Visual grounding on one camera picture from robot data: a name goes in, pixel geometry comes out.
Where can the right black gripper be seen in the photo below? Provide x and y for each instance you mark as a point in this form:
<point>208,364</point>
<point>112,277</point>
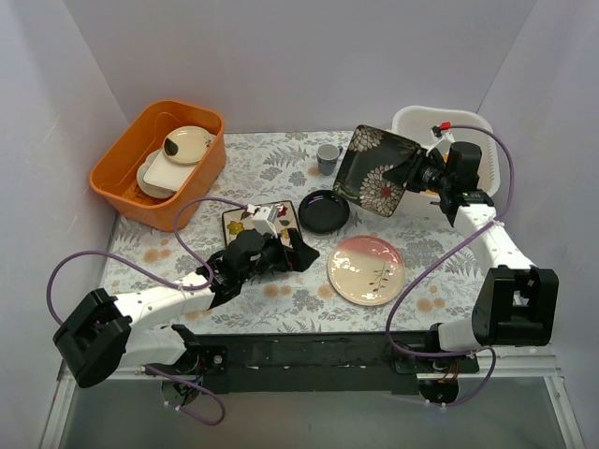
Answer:
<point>416,170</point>

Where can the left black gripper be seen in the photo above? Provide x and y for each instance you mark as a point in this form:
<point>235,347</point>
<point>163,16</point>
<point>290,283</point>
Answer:
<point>284,253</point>

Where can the black square floral plate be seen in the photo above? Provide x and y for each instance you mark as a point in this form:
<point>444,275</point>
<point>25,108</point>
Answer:
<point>371,153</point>

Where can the black round plate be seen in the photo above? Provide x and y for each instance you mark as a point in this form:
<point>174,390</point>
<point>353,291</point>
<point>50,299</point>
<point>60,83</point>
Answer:
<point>323,212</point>

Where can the pink and cream plate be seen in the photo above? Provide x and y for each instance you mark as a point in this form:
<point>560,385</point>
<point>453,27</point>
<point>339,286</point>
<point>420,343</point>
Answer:
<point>366,270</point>

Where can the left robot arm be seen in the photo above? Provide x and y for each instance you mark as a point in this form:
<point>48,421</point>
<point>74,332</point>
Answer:
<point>105,333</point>

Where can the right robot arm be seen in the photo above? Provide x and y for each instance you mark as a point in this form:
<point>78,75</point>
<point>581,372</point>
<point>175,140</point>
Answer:
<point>517,302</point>

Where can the white plastic bin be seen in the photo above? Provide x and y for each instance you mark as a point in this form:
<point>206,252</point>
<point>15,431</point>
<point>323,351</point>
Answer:
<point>416,122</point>

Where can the orange plastic bin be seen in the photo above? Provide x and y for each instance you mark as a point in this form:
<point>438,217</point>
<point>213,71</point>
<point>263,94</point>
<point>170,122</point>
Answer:
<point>115,175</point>

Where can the cream rectangular floral plate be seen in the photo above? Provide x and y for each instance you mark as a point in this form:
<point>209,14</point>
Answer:
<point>237,220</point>

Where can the grey ceramic cup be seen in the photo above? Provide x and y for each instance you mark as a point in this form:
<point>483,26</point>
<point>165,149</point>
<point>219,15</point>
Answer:
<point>327,157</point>

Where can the cream round plate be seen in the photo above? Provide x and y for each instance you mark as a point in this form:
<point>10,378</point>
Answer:
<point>149,189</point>

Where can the beige round plate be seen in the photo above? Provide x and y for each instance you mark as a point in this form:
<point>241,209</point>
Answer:
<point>187,145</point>

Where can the white square plate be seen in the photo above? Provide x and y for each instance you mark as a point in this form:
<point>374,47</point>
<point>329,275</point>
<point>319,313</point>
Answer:
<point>162,173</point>

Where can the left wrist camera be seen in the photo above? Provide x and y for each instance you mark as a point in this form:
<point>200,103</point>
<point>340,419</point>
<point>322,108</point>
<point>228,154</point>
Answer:
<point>264,218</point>

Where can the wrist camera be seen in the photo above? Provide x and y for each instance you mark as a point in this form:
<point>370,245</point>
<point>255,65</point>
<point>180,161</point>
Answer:
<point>264,218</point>
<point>442,137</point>

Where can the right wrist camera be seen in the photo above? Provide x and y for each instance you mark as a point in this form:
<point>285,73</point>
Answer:
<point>442,137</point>

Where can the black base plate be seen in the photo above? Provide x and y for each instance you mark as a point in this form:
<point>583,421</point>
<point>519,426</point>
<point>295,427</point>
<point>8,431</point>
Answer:
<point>306,362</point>

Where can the aluminium frame rail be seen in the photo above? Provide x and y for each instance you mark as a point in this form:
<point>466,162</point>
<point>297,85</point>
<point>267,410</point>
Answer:
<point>510,363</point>

